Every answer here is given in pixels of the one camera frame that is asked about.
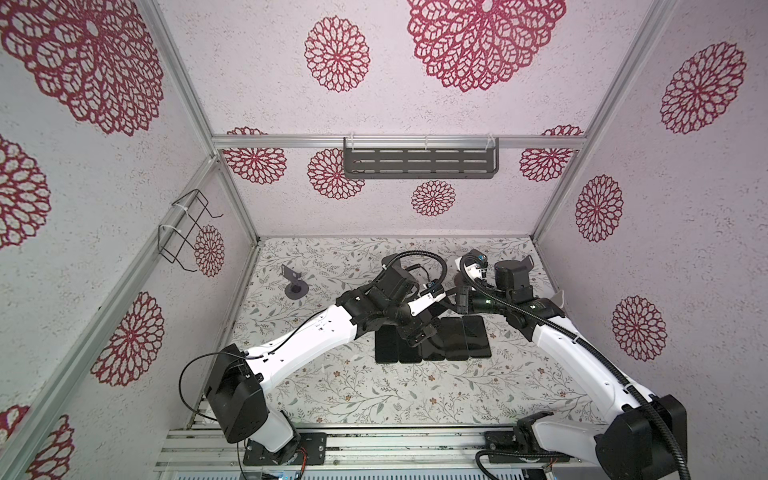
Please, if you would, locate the black wire wall rack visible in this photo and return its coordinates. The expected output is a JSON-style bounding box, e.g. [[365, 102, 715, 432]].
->
[[156, 189, 225, 278]]

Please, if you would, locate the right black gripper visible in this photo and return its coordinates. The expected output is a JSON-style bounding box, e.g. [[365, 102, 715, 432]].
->
[[441, 286, 509, 319]]

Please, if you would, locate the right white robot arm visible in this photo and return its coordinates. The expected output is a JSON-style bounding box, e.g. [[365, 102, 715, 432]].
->
[[456, 251, 691, 479]]

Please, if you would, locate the far left grey stand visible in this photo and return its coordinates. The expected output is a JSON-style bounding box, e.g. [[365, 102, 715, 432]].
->
[[281, 264, 309, 301]]

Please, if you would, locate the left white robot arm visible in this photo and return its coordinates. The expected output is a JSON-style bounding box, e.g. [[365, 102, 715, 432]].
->
[[203, 265, 446, 463]]

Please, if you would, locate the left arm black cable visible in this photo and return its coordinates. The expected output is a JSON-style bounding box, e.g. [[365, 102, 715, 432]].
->
[[177, 305, 331, 424]]

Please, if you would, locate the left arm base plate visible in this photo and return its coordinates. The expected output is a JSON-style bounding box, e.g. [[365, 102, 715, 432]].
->
[[242, 432, 328, 466]]

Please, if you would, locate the grey wall shelf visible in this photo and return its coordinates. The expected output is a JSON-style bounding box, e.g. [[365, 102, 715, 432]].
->
[[342, 138, 499, 180]]

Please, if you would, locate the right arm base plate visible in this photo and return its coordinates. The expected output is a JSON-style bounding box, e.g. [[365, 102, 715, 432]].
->
[[483, 430, 571, 464]]

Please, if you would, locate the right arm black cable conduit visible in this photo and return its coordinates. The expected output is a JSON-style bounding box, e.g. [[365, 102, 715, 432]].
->
[[458, 263, 691, 480]]

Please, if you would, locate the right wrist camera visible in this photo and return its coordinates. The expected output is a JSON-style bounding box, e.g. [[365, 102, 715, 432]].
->
[[455, 257, 488, 282]]

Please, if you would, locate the white phone stand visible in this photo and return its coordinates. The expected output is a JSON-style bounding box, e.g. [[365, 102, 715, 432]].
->
[[550, 290, 566, 310]]

